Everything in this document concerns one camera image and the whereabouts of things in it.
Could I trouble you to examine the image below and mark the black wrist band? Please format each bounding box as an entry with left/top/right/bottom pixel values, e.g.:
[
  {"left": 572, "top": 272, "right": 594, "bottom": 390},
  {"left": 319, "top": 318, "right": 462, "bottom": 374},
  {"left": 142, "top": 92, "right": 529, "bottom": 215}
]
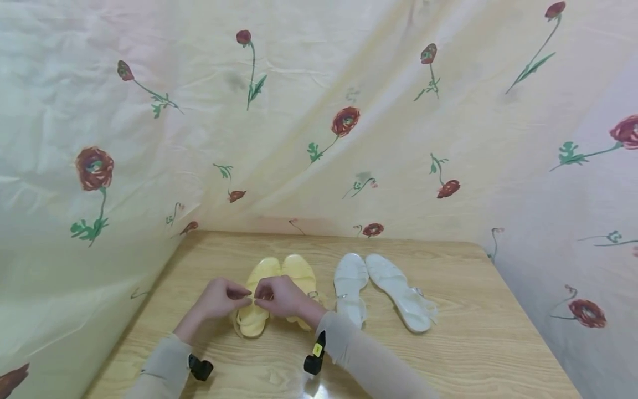
[
  {"left": 188, "top": 354, "right": 214, "bottom": 382},
  {"left": 303, "top": 330, "right": 327, "bottom": 376}
]

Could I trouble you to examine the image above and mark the person's right forearm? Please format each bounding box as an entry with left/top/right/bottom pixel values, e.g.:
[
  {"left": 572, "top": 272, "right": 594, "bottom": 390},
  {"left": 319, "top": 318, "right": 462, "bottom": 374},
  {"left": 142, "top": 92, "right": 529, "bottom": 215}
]
[{"left": 297, "top": 300, "right": 440, "bottom": 399}]

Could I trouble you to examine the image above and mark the person's left forearm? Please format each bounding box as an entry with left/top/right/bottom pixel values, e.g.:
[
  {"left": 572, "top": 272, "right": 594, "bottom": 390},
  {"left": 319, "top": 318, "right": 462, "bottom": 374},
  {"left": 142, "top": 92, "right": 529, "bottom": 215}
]
[{"left": 123, "top": 309, "right": 214, "bottom": 399}]

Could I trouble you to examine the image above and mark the person's left hand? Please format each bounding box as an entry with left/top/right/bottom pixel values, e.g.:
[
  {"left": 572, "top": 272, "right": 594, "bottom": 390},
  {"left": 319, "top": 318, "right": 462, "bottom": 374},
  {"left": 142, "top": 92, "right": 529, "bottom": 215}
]
[{"left": 195, "top": 277, "right": 253, "bottom": 323}]

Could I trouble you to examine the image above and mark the yellow sandal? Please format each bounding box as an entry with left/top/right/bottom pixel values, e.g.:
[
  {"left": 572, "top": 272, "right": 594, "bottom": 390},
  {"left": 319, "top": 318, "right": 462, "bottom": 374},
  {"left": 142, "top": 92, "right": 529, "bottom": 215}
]
[
  {"left": 230, "top": 257, "right": 283, "bottom": 339},
  {"left": 280, "top": 253, "right": 328, "bottom": 332}
]

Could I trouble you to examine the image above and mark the person's right hand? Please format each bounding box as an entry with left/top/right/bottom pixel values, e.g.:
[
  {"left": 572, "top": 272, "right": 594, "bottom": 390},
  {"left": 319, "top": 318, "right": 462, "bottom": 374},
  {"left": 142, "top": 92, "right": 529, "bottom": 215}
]
[{"left": 254, "top": 275, "right": 314, "bottom": 320}]

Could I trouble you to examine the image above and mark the white sandal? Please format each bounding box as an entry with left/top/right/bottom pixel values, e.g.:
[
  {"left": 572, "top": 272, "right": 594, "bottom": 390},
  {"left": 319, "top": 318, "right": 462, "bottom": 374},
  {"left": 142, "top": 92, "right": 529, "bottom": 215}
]
[
  {"left": 364, "top": 253, "right": 440, "bottom": 335},
  {"left": 333, "top": 253, "right": 370, "bottom": 329}
]

